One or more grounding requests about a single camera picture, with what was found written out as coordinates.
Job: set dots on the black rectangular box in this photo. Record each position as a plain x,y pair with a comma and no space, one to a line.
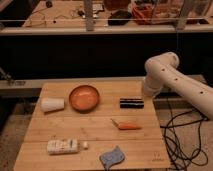
131,103

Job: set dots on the white paper cup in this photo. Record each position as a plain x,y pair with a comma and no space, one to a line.
52,104

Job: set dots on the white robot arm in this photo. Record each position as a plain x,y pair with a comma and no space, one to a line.
162,71

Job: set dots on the blue cloth rag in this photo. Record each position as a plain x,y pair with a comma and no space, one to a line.
110,158

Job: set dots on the metal clamp at left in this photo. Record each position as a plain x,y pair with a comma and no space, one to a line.
10,81

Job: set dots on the white plastic bottle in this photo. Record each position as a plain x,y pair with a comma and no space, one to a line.
65,146

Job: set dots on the orange crate on bench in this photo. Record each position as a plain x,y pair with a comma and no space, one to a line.
142,15

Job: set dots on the metal frame post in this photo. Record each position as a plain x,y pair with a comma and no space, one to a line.
88,9

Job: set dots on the orange wooden bowl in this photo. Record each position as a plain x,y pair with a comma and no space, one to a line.
84,98

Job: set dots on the orange toy carrot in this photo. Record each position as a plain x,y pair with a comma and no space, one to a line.
126,125

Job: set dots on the black object on bench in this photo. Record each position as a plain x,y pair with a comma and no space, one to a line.
119,17

